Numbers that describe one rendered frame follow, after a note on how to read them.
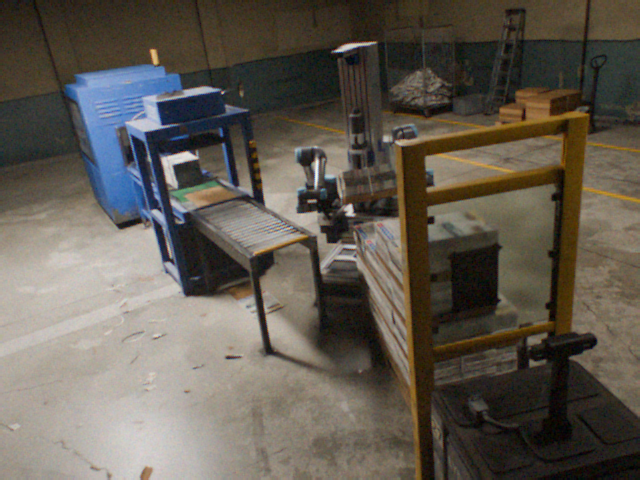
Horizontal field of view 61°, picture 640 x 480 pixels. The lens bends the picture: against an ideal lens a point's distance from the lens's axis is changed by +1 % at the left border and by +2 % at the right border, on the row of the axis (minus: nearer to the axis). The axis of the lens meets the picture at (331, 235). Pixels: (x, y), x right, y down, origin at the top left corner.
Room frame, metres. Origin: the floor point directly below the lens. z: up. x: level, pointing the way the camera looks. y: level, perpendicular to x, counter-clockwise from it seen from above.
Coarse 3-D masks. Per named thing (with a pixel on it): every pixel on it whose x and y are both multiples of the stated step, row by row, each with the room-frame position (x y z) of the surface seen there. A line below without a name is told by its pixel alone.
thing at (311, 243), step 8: (248, 200) 4.65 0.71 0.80; (264, 208) 4.39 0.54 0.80; (272, 216) 4.20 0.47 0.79; (280, 216) 4.15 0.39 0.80; (288, 224) 3.95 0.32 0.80; (296, 224) 3.92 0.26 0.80; (304, 232) 3.75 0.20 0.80; (304, 240) 3.74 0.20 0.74; (312, 240) 3.65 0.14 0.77; (312, 248) 3.65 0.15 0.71
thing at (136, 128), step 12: (228, 108) 5.19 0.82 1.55; (240, 108) 5.09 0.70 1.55; (144, 120) 5.06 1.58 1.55; (192, 120) 4.76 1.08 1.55; (204, 120) 4.73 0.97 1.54; (216, 120) 4.79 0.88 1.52; (228, 120) 4.84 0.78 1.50; (240, 120) 4.89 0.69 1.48; (132, 132) 4.90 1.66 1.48; (156, 132) 4.53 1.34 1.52; (168, 132) 4.57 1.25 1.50; (180, 132) 4.62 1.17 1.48; (192, 132) 4.67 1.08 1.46
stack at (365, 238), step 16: (368, 224) 3.69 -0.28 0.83; (368, 240) 3.40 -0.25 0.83; (368, 256) 3.36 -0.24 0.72; (368, 272) 3.38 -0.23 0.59; (384, 272) 2.98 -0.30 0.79; (368, 288) 3.43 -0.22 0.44; (384, 288) 3.00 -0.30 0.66; (368, 304) 3.49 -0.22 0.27; (384, 304) 3.01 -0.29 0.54; (400, 304) 2.69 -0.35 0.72; (368, 320) 3.50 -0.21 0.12; (400, 320) 2.71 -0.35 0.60; (384, 336) 3.10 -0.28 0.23; (400, 336) 2.72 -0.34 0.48; (384, 352) 3.12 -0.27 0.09; (400, 352) 2.76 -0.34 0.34; (400, 368) 2.78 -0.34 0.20; (400, 384) 2.85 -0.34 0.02
